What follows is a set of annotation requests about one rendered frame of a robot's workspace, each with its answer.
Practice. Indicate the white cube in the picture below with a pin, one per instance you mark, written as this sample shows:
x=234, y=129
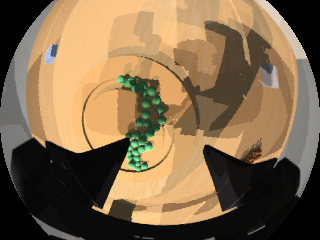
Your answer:
x=269, y=75

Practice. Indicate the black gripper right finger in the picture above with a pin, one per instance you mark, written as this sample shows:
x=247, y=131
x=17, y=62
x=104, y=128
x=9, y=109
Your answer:
x=232, y=177

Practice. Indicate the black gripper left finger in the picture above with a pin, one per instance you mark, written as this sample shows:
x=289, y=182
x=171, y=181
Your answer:
x=95, y=170

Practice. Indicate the light blue block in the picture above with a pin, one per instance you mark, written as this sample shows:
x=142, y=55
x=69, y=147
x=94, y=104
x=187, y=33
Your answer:
x=51, y=54

